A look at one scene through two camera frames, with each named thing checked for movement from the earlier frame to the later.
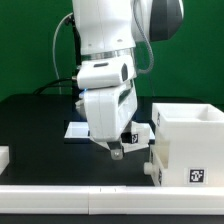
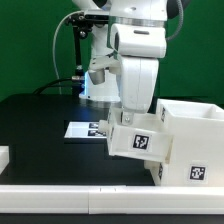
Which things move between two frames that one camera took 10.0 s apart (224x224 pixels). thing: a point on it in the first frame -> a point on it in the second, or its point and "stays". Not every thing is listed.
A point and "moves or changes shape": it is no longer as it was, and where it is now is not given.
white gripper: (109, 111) -> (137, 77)
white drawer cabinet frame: (189, 143) moves or changes shape
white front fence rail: (111, 200) stays
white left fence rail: (4, 158) stays
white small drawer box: (137, 135) moves or changes shape
